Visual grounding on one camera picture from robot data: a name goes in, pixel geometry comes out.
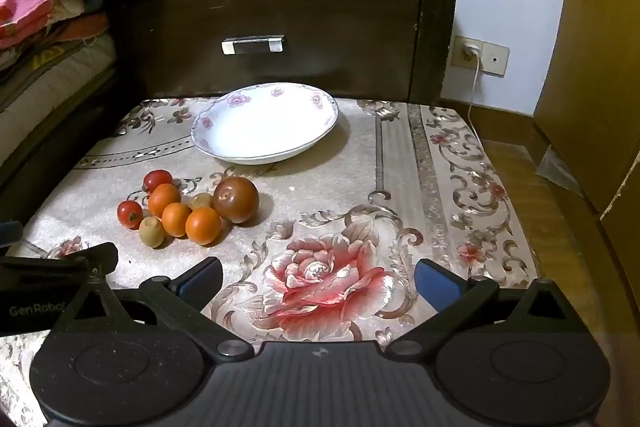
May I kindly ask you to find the yellow wooden cabinet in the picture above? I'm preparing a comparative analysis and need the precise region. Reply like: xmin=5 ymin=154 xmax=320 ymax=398
xmin=510 ymin=0 xmax=640 ymax=308

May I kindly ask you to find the clear drawer handle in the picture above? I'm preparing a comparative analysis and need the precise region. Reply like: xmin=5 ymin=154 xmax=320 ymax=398
xmin=221 ymin=35 xmax=286 ymax=56

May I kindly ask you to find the red cherry tomato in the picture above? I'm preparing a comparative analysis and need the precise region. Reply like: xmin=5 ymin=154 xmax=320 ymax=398
xmin=143 ymin=170 xmax=174 ymax=194
xmin=117 ymin=200 xmax=144 ymax=231

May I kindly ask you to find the grey mattress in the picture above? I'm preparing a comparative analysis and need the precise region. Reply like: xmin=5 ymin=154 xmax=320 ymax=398
xmin=0 ymin=32 xmax=118 ymax=168

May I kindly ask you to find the large dark red tomato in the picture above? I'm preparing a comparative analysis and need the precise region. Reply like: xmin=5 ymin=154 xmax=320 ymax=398
xmin=213 ymin=176 xmax=260 ymax=224

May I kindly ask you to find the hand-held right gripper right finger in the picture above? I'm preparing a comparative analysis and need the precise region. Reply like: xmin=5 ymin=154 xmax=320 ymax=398
xmin=389 ymin=258 xmax=598 ymax=356

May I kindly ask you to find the dark wooden nightstand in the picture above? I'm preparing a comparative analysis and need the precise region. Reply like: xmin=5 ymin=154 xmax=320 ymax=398
xmin=102 ymin=0 xmax=462 ymax=108

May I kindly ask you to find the beige wall socket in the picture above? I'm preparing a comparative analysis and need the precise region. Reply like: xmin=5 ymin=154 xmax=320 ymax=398
xmin=452 ymin=35 xmax=511 ymax=78

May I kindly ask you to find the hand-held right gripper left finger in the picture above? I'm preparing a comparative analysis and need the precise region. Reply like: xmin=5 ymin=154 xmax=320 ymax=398
xmin=50 ymin=257 xmax=255 ymax=360

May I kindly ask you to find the white floral plate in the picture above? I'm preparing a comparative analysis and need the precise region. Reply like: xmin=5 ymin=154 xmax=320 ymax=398
xmin=190 ymin=82 xmax=340 ymax=166

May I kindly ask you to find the white power cable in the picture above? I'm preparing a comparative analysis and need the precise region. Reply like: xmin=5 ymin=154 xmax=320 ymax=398
xmin=462 ymin=41 xmax=485 ymax=135

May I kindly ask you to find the stack of folded bedding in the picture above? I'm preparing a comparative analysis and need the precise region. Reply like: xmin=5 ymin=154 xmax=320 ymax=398
xmin=0 ymin=0 xmax=111 ymax=58

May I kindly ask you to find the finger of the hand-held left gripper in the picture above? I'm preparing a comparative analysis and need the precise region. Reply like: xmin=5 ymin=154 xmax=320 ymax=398
xmin=0 ymin=221 xmax=24 ymax=248

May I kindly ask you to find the floral beige tablecloth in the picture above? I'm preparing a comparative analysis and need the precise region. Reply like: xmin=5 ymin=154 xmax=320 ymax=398
xmin=0 ymin=96 xmax=543 ymax=427

